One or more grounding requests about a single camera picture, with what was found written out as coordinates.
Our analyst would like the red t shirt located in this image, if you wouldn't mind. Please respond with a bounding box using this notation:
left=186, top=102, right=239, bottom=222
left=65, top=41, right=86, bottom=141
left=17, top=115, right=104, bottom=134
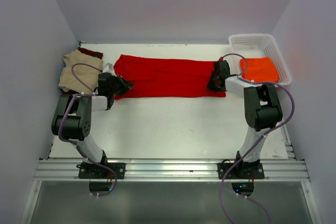
left=114, top=55, right=226, bottom=99

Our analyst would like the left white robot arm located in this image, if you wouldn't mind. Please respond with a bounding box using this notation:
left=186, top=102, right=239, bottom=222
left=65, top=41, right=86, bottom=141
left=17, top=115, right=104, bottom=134
left=51, top=72, right=134, bottom=178

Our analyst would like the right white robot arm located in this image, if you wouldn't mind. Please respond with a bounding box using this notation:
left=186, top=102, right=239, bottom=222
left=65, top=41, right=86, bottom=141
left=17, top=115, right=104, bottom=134
left=207, top=60, right=283, bottom=178

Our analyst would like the folded beige t shirt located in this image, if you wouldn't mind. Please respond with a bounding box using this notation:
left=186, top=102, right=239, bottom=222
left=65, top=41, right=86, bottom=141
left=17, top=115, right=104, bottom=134
left=58, top=50, right=103, bottom=93

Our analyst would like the white plastic basket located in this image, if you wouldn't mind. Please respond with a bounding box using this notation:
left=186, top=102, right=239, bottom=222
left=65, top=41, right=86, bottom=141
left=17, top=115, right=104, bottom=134
left=228, top=34, right=292, bottom=86

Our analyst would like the folded orange t shirt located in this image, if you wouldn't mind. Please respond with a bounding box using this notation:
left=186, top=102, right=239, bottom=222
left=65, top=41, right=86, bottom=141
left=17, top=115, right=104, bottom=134
left=242, top=57, right=279, bottom=82

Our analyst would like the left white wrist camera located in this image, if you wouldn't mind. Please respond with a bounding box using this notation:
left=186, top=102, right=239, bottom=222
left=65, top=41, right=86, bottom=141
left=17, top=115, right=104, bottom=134
left=102, top=63, right=115, bottom=74

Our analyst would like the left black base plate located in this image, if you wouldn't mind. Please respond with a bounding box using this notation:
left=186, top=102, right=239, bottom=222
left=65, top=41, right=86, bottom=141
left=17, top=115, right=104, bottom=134
left=76, top=162, right=126, bottom=179

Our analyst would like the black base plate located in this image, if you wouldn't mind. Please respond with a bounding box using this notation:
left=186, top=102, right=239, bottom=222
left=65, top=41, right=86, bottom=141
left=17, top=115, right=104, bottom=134
left=76, top=162, right=126, bottom=179
left=217, top=159, right=265, bottom=179

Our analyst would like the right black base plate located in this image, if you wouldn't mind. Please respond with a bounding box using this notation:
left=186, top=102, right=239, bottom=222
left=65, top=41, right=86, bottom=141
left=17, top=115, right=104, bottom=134
left=217, top=159, right=265, bottom=179

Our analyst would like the aluminium mounting rail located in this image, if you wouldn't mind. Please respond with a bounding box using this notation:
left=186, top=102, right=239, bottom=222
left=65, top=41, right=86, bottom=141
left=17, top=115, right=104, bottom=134
left=34, top=158, right=310, bottom=182

